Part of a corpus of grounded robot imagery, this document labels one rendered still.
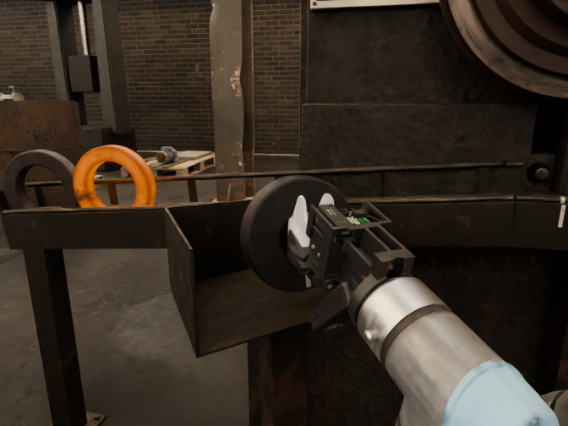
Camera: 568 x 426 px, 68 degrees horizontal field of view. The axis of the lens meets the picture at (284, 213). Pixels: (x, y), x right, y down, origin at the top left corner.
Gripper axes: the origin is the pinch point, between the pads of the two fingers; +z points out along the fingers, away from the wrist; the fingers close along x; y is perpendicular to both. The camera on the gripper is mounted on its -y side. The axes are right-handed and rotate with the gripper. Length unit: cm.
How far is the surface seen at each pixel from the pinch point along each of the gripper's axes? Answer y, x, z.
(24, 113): -59, 66, 250
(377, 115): 6.2, -28.6, 26.4
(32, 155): -13, 38, 60
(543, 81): 18.0, -44.6, 5.6
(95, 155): -10, 25, 51
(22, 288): -115, 66, 147
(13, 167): -17, 43, 62
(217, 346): -12.0, 12.7, -7.8
